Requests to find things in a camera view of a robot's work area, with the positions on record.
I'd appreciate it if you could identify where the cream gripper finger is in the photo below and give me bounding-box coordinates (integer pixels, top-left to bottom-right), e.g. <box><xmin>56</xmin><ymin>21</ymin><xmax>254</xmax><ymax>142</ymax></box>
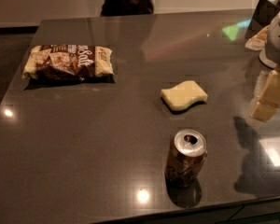
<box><xmin>260</xmin><ymin>70</ymin><xmax>280</xmax><ymax>107</ymax></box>
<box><xmin>250</xmin><ymin>100</ymin><xmax>278</xmax><ymax>121</ymax></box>

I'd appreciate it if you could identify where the brown chip bag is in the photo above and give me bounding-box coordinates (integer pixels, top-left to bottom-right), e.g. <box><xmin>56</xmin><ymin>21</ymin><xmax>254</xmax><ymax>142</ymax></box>
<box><xmin>22</xmin><ymin>45</ymin><xmax>114</xmax><ymax>82</ymax></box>

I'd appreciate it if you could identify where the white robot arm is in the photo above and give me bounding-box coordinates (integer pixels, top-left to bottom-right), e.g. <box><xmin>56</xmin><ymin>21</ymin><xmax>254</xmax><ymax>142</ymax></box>
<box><xmin>250</xmin><ymin>12</ymin><xmax>280</xmax><ymax>121</ymax></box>

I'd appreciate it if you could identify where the orange soda can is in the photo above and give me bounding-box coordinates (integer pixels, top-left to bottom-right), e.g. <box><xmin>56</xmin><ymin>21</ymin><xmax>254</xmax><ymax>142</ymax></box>
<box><xmin>164</xmin><ymin>129</ymin><xmax>207</xmax><ymax>188</ymax></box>

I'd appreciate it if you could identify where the dark box in background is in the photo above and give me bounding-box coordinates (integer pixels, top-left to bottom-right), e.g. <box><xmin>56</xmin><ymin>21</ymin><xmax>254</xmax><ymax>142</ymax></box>
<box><xmin>245</xmin><ymin>0</ymin><xmax>280</xmax><ymax>39</ymax></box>

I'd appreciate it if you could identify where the yellow sponge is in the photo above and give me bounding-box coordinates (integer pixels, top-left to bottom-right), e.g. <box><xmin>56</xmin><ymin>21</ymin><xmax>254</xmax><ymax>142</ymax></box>
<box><xmin>161</xmin><ymin>80</ymin><xmax>208</xmax><ymax>111</ymax></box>

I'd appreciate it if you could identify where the person in dark clothes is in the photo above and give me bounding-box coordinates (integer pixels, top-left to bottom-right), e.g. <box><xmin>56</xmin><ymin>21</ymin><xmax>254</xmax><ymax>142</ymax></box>
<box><xmin>101</xmin><ymin>0</ymin><xmax>154</xmax><ymax>17</ymax></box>

